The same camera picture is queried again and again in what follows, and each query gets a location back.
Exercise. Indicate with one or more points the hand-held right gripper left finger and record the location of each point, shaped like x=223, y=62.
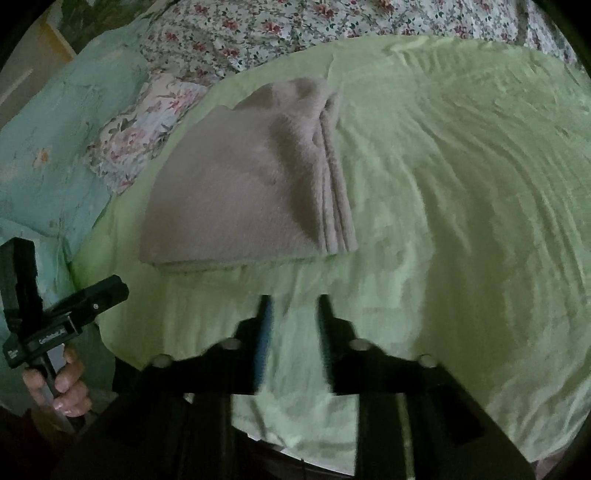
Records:
x=262, y=353

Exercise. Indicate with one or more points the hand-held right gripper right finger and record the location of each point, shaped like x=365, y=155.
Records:
x=328, y=355

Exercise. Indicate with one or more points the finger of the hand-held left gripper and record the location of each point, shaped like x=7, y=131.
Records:
x=99, y=297
x=21, y=277

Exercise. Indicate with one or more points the beige knit sweater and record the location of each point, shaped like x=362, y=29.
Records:
x=240, y=194

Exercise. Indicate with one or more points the person's left hand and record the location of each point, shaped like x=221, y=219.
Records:
x=71, y=385

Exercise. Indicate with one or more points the teal floral bedding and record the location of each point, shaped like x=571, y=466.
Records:
x=60, y=152

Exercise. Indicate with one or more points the white floral pillow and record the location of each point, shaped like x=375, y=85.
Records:
x=138, y=129

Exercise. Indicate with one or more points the beige wooden headboard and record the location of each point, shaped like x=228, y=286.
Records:
x=27, y=78

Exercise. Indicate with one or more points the light green bed sheet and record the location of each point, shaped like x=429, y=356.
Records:
x=461, y=207

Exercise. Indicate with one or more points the floral quilt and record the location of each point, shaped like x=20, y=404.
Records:
x=323, y=27

